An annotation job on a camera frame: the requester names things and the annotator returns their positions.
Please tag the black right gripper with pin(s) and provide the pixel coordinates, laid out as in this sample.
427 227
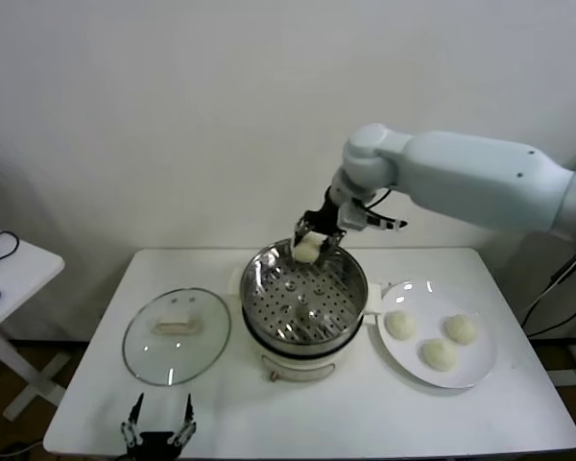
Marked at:
324 218

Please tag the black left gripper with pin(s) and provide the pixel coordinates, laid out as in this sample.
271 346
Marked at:
153 444

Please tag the white steamed baozi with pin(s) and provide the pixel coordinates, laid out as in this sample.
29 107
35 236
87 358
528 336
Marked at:
460 329
400 325
439 355
307 253

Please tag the pale mint right robot arm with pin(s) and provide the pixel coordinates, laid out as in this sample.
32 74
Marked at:
461 177

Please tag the stainless steel steamer basket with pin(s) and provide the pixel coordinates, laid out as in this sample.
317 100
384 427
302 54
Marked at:
269 307

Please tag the glass pot lid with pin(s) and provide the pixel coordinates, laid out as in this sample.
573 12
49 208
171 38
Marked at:
182 355

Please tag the white round plate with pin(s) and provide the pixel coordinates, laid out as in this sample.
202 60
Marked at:
413 298

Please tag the white side table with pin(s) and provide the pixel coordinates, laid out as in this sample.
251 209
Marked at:
24 269

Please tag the black inline adapter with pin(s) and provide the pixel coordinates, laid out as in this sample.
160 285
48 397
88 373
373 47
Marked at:
568 268

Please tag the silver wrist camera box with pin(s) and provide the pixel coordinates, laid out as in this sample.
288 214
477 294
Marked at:
355 217

